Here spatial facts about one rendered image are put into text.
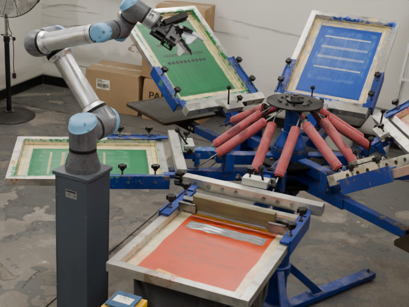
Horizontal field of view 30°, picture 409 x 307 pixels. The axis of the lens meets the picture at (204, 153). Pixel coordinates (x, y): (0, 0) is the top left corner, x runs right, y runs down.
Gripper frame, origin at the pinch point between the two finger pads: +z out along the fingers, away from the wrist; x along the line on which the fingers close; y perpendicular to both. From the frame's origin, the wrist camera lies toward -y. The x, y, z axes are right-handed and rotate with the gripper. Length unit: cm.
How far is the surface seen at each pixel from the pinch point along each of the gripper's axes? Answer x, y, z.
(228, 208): -34, 39, 51
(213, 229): -36, 50, 50
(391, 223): -29, 2, 123
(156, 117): -161, -36, 16
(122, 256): -21, 85, 19
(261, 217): -25, 37, 64
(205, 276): -8, 78, 49
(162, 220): -42, 57, 30
